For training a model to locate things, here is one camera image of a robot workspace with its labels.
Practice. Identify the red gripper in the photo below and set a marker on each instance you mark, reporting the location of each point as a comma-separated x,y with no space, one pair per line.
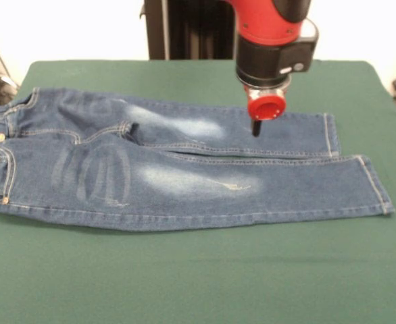
266,108

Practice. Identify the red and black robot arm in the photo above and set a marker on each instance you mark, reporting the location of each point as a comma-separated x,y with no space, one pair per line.
269,44

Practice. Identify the dark green table cloth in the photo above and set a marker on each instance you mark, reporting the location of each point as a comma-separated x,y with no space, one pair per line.
150,287

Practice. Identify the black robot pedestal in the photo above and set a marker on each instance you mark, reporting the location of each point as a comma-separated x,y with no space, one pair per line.
188,30

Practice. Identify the blue denim jeans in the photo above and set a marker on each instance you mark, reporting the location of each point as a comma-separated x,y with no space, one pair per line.
167,179

